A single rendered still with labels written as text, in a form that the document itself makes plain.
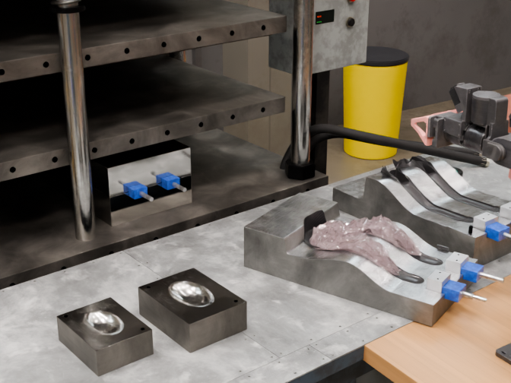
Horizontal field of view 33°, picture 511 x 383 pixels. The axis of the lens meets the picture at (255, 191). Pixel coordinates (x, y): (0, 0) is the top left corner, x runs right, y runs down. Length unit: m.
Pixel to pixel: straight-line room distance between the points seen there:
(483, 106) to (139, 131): 0.98
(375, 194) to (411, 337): 0.57
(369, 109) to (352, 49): 2.12
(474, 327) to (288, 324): 0.41
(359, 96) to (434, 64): 1.28
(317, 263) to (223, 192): 0.68
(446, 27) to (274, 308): 4.43
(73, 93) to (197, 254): 0.51
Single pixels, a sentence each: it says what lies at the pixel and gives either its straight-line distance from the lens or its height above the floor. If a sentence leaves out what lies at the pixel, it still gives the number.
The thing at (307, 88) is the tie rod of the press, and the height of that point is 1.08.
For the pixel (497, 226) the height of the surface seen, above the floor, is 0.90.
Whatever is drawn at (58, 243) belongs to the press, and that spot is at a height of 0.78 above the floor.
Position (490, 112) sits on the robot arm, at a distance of 1.85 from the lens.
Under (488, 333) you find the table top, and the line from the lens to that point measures 1.97.
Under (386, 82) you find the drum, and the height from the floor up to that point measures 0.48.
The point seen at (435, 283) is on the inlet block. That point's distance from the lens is 1.98.
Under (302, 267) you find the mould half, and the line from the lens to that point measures 2.06.
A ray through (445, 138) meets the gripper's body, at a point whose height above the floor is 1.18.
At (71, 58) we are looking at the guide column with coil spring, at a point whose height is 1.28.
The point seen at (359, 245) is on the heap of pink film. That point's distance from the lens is 2.03.
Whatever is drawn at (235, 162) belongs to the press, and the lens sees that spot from 2.87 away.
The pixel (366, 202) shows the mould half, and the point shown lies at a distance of 2.40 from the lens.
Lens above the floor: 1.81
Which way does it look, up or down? 23 degrees down
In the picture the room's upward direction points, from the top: straight up
